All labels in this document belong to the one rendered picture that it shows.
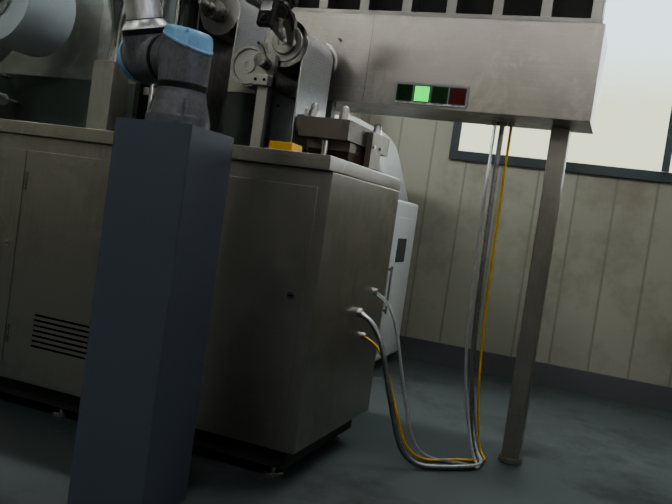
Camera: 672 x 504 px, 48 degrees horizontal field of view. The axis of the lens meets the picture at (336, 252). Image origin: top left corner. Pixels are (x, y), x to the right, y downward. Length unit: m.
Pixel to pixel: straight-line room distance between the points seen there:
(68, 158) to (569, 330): 2.78
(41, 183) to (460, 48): 1.39
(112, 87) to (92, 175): 0.51
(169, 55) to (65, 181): 0.76
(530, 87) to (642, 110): 1.80
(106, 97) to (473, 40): 1.27
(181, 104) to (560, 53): 1.26
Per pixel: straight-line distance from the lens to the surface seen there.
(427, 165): 4.33
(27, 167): 2.54
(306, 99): 2.41
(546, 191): 2.61
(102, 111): 2.80
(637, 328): 4.22
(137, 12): 1.92
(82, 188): 2.39
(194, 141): 1.70
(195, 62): 1.79
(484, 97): 2.52
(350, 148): 2.28
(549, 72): 2.51
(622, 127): 4.23
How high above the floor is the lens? 0.75
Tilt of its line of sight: 3 degrees down
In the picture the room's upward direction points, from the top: 8 degrees clockwise
